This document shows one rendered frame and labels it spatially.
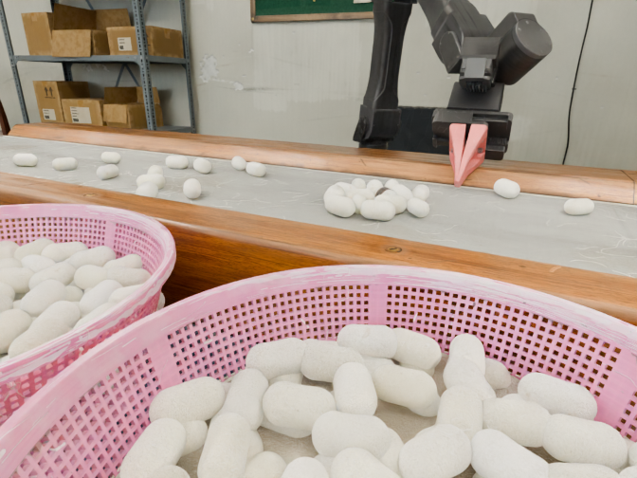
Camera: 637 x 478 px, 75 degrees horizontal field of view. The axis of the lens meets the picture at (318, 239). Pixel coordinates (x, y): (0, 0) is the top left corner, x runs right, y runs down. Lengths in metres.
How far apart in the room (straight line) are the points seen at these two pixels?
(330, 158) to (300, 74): 2.07
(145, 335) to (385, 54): 0.77
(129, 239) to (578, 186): 0.52
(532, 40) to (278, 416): 0.55
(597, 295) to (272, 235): 0.21
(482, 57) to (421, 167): 0.16
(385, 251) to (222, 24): 2.77
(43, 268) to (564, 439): 0.34
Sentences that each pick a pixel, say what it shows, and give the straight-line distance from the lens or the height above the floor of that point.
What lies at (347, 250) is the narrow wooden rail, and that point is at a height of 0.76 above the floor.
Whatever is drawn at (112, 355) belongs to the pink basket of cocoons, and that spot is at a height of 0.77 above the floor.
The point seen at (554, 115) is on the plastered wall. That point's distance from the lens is 2.55.
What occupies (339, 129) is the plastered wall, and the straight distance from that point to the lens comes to 2.65.
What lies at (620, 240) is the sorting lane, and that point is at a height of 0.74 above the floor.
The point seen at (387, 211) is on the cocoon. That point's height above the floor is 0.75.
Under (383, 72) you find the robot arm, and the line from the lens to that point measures 0.90.
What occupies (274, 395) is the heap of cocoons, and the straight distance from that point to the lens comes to 0.19.
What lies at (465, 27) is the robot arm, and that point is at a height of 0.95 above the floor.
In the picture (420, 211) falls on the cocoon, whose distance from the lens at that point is 0.44.
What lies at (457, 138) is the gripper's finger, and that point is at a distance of 0.59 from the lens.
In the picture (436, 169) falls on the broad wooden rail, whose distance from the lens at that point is 0.63.
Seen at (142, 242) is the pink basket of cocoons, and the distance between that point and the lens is 0.35.
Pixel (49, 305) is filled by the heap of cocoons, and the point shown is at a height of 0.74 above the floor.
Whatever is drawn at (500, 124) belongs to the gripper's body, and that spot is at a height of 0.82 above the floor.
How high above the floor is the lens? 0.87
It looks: 21 degrees down
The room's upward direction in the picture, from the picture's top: 1 degrees clockwise
